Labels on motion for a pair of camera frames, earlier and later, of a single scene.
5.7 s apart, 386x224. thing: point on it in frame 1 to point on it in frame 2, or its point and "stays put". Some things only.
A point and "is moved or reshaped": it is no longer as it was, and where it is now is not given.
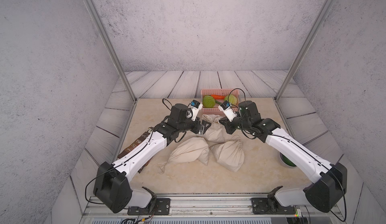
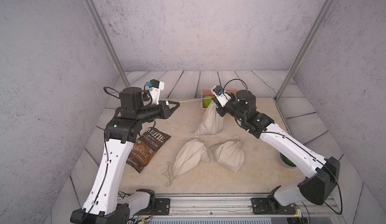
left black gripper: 201,130 to 162,112
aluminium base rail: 211,207 stays put
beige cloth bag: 191,148 is moved or reshaped
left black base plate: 162,207 stays put
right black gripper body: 237,123 to 232,108
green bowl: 286,161 stays put
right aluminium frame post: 328,2 stays put
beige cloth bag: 216,132 is moved or reshaped
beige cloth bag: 229,155 stays put
